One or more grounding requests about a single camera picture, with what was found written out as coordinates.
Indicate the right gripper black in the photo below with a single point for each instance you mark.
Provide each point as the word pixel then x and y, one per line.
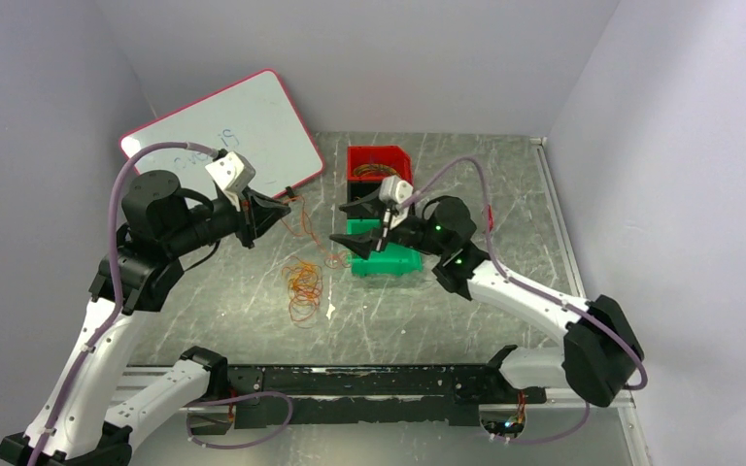
pixel 370 206

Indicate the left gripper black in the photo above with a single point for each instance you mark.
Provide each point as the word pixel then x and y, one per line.
pixel 256 214

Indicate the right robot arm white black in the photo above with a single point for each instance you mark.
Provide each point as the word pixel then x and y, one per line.
pixel 596 354

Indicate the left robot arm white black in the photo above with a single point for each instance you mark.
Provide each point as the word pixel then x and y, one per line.
pixel 163 222

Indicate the black plastic bin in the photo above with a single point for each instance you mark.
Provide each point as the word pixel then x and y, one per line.
pixel 360 189

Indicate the green plastic bin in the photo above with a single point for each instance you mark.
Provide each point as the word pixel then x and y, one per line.
pixel 394 260

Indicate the red plastic bin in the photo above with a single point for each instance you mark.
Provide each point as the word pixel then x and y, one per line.
pixel 377 163

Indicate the small red white card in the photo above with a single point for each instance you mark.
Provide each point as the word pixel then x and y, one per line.
pixel 489 218

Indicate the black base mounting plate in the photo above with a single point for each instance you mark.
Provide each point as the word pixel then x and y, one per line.
pixel 270 395

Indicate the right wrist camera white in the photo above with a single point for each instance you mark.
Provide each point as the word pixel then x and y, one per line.
pixel 394 193

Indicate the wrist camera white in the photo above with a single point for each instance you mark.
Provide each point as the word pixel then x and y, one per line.
pixel 232 173
pixel 394 193

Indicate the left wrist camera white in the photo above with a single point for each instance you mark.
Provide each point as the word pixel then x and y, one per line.
pixel 232 173

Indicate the whiteboard with pink frame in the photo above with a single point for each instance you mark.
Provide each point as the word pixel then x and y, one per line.
pixel 254 117

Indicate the aluminium rail frame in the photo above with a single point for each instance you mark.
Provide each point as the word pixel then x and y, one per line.
pixel 122 386

